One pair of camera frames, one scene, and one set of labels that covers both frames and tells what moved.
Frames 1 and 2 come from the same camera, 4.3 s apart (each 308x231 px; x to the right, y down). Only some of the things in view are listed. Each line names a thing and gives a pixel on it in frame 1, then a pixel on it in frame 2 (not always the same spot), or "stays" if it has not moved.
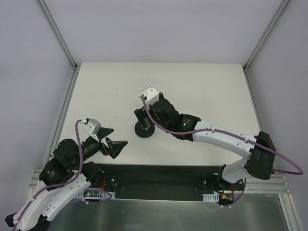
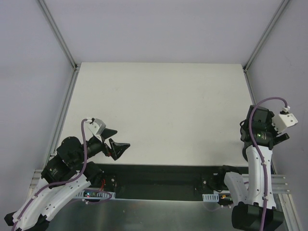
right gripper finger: x=140 y=113 to x=279 y=139
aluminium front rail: x=277 y=183 stays
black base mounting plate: x=161 y=181 stays
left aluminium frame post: x=59 y=35 stays
